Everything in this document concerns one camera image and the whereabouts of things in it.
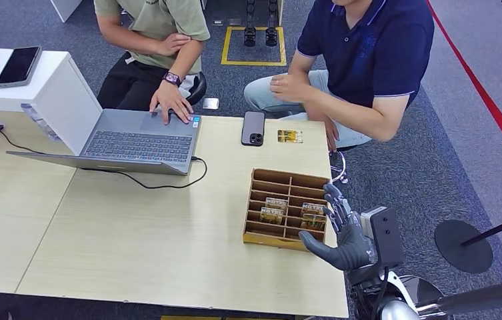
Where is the red floor tape line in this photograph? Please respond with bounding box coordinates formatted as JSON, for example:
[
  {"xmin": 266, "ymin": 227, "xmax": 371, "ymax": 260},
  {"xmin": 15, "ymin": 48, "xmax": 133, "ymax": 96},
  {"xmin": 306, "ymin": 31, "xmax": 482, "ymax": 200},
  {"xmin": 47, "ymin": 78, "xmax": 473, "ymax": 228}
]
[{"xmin": 423, "ymin": 0, "xmax": 502, "ymax": 180}]

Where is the person's right hand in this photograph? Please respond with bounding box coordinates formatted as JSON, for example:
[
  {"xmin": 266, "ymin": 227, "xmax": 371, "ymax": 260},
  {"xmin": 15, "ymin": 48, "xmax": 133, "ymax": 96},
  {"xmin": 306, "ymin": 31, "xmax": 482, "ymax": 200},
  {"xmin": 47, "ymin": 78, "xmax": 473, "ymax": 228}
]
[
  {"xmin": 155, "ymin": 33, "xmax": 193, "ymax": 57},
  {"xmin": 322, "ymin": 115, "xmax": 341, "ymax": 153}
]

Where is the black smartphone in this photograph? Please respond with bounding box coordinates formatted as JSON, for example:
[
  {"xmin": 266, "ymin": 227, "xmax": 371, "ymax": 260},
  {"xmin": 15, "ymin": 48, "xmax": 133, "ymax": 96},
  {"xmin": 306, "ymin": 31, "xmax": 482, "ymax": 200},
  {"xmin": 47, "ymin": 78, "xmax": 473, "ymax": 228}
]
[{"xmin": 0, "ymin": 45, "xmax": 43, "ymax": 88}]

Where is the black cable with plug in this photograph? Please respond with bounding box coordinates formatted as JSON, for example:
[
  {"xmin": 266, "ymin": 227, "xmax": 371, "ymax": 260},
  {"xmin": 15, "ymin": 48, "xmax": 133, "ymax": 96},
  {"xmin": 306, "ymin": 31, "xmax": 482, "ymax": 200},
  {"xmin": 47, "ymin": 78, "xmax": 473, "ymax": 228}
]
[{"xmin": 0, "ymin": 124, "xmax": 49, "ymax": 155}]

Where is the wooden card organiser box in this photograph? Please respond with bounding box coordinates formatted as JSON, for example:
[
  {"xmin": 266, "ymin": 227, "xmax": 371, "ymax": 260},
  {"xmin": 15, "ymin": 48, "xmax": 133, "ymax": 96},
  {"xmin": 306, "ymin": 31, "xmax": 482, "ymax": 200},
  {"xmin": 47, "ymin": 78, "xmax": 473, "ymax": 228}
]
[{"xmin": 242, "ymin": 167, "xmax": 331, "ymax": 253}]

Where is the black laptop power cable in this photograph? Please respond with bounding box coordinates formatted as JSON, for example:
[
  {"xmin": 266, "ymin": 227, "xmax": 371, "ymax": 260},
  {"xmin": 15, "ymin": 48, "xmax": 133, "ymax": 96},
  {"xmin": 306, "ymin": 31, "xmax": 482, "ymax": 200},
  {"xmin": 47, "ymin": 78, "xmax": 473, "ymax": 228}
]
[{"xmin": 80, "ymin": 156, "xmax": 209, "ymax": 190}]

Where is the dark smartphone with camera lenses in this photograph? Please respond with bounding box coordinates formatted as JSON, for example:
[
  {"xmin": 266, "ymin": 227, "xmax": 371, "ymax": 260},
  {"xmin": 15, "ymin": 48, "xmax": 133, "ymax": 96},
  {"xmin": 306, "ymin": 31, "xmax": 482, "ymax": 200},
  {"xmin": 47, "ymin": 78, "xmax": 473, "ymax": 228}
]
[{"xmin": 241, "ymin": 111, "xmax": 266, "ymax": 147}]

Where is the black robot leg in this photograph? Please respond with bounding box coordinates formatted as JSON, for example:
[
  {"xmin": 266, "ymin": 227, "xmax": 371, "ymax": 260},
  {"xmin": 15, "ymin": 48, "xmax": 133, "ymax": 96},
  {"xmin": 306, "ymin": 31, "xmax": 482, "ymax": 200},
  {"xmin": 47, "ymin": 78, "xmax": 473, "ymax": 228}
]
[
  {"xmin": 265, "ymin": 0, "xmax": 279, "ymax": 48},
  {"xmin": 243, "ymin": 0, "xmax": 257, "ymax": 48}
]

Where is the black stanchion pole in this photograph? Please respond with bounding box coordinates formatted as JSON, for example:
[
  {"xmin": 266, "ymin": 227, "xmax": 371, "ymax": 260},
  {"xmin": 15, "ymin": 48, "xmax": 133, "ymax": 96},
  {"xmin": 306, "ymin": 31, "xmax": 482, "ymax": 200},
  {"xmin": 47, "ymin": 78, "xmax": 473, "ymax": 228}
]
[
  {"xmin": 461, "ymin": 209, "xmax": 502, "ymax": 247},
  {"xmin": 414, "ymin": 277, "xmax": 502, "ymax": 315}
]

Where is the black round stool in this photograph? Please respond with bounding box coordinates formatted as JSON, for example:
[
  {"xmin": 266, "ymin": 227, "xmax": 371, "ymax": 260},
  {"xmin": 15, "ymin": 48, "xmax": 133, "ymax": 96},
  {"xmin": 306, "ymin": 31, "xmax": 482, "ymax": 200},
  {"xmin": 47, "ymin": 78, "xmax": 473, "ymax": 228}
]
[{"xmin": 184, "ymin": 71, "xmax": 208, "ymax": 106}]

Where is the chrome stool foot ring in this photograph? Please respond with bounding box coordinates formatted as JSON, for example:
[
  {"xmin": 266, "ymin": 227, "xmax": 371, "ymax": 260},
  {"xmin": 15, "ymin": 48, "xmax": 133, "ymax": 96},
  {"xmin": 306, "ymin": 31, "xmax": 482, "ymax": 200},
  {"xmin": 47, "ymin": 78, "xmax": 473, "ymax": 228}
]
[{"xmin": 329, "ymin": 150, "xmax": 349, "ymax": 185}]

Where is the white cabinet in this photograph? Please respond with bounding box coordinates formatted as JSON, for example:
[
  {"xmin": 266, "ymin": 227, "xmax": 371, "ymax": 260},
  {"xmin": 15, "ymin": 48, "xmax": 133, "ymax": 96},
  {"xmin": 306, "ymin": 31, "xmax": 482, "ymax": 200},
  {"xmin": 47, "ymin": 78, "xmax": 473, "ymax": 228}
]
[{"xmin": 0, "ymin": 47, "xmax": 103, "ymax": 156}]

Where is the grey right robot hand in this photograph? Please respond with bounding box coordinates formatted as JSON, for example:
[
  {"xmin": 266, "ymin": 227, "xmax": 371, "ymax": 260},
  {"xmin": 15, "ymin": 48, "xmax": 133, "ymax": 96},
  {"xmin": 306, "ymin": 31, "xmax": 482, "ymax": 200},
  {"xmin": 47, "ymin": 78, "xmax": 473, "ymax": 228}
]
[{"xmin": 299, "ymin": 183, "xmax": 377, "ymax": 273}]

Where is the person's left hand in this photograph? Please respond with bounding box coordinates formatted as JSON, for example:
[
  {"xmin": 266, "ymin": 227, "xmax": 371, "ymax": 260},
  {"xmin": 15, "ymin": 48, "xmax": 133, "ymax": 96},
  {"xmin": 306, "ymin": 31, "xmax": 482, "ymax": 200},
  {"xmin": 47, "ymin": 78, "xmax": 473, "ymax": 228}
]
[
  {"xmin": 270, "ymin": 73, "xmax": 313, "ymax": 103},
  {"xmin": 149, "ymin": 81, "xmax": 195, "ymax": 125}
]

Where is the person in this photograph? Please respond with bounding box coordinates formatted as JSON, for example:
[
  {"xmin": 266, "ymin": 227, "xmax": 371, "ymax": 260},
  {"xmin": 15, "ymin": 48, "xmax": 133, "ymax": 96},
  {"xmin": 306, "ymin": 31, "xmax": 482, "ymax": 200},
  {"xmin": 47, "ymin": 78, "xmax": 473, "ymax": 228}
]
[
  {"xmin": 93, "ymin": 0, "xmax": 211, "ymax": 125},
  {"xmin": 243, "ymin": 0, "xmax": 435, "ymax": 153}
]

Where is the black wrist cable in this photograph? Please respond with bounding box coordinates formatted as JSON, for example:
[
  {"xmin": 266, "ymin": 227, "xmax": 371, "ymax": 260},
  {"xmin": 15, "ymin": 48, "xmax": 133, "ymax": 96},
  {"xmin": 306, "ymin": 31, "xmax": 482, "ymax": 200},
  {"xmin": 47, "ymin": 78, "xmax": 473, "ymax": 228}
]
[{"xmin": 369, "ymin": 266, "xmax": 389, "ymax": 320}]

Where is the white furniture panel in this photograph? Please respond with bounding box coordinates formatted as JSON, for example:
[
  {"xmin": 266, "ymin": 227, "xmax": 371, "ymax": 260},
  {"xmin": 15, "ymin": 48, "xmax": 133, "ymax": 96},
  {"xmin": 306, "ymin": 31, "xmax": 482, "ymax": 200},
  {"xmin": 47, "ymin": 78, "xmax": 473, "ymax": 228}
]
[{"xmin": 49, "ymin": 0, "xmax": 84, "ymax": 23}]

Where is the grey open laptop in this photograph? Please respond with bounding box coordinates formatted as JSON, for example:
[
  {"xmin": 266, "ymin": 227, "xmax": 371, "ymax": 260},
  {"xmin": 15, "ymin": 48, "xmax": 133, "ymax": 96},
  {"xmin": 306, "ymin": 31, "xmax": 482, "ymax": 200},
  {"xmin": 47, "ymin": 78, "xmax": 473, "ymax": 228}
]
[{"xmin": 7, "ymin": 109, "xmax": 203, "ymax": 177}]

